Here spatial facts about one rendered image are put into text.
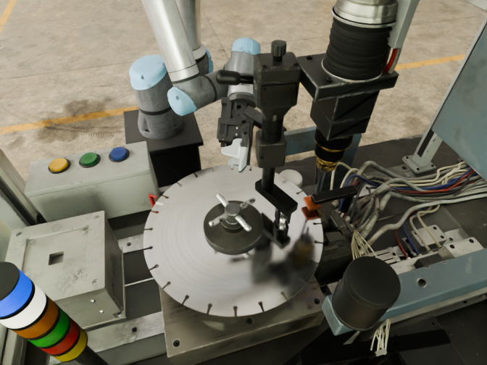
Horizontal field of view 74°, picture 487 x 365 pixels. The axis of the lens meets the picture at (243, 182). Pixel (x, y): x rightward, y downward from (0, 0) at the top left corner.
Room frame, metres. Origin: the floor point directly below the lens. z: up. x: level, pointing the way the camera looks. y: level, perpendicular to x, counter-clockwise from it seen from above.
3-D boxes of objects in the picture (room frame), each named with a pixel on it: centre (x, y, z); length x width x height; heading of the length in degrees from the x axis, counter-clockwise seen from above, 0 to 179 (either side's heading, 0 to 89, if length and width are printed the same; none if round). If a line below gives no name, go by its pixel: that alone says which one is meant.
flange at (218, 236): (0.35, 0.02, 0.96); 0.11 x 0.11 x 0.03
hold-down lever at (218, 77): (0.41, 0.00, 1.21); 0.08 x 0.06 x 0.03; 106
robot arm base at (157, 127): (0.92, 0.29, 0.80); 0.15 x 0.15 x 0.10
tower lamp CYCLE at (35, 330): (0.14, 0.24, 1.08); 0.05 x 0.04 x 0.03; 16
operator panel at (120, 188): (0.57, 0.37, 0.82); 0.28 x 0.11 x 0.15; 106
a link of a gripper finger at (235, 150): (0.54, 0.02, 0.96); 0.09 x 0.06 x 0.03; 174
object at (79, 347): (0.14, 0.24, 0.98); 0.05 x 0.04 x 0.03; 16
